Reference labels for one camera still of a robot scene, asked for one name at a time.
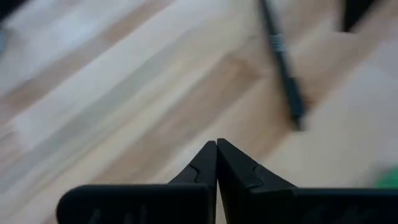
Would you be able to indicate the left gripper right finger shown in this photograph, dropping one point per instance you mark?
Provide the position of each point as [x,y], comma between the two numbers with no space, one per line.
[311,208]

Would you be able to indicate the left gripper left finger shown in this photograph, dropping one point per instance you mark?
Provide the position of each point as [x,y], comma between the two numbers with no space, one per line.
[140,205]

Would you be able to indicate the green eraser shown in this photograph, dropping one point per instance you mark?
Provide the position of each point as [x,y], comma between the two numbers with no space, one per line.
[388,180]

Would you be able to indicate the black pen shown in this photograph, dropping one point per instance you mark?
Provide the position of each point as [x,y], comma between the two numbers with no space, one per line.
[284,68]

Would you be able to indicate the black mesh desk organizer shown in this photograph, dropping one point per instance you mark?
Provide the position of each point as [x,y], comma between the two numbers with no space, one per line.
[354,15]

